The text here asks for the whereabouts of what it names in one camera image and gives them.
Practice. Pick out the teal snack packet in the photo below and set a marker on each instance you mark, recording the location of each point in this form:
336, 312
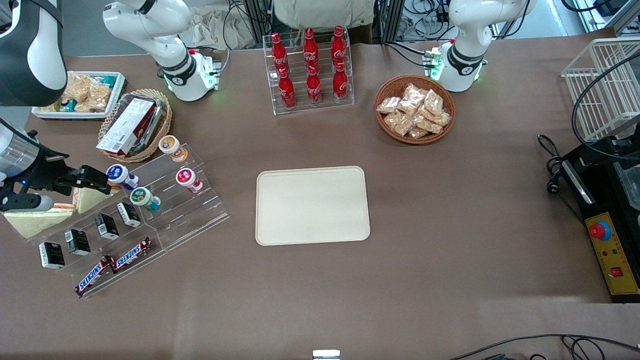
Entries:
106, 80
68, 104

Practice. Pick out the red white cookie box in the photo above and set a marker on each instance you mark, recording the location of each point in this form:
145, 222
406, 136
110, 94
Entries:
129, 125

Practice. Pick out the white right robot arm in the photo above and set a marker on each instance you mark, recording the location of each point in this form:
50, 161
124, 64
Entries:
35, 55

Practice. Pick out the clear acrylic bottle rack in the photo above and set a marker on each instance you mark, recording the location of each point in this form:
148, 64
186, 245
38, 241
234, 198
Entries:
320, 102

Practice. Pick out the small black carton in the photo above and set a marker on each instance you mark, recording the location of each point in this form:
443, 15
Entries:
77, 242
107, 226
51, 255
129, 214

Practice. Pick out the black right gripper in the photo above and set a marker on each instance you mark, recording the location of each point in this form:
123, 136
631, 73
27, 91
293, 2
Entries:
46, 171

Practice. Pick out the clear acrylic tiered stand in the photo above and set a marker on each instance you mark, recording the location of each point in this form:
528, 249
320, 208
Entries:
185, 215

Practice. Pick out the triangle sandwich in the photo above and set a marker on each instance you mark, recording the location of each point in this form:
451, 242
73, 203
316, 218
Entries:
35, 222
90, 199

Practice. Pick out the green lid yogurt cup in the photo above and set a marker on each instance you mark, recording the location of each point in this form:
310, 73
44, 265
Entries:
144, 198

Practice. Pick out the white plastic bin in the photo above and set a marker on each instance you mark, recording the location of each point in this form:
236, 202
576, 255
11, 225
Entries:
116, 92

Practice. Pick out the crumpled beige cloth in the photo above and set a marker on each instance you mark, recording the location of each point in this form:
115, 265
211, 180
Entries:
215, 25

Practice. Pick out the blue lid yogurt cup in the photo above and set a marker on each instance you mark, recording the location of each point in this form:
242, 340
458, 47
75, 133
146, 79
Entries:
120, 176

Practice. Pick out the light woven wicker basket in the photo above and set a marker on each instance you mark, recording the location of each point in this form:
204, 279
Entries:
165, 125

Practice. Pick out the clear bag of biscuits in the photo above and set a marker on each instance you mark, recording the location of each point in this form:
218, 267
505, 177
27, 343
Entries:
403, 126
412, 97
393, 118
434, 101
388, 105
418, 133
429, 125
443, 118

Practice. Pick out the red lid yogurt cup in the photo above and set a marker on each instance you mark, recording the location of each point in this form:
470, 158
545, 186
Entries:
188, 179

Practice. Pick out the person in beige clothing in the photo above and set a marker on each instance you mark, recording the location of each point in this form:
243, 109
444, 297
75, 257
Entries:
320, 12

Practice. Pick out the round brown wicker basket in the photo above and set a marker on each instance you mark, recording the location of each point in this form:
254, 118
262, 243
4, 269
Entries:
387, 131

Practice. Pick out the aluminium frame post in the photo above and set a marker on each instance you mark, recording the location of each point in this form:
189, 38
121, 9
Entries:
257, 17
392, 17

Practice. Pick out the red cola bottle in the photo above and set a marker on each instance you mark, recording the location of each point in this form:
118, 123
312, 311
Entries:
339, 45
310, 46
341, 85
314, 87
278, 50
286, 90

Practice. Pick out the cream rectangular tray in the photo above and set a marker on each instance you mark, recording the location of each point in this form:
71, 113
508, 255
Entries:
312, 205

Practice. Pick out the red emergency stop button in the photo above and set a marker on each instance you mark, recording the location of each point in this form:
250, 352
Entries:
598, 230

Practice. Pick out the black yellow control box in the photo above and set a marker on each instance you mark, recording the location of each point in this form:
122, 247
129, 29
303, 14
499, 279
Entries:
607, 200

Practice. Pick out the orange lid yogurt cup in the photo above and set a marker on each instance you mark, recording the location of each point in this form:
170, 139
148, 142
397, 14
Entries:
172, 148

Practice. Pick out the snickers chocolate bar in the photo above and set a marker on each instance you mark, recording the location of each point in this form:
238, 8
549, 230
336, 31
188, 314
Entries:
131, 255
92, 276

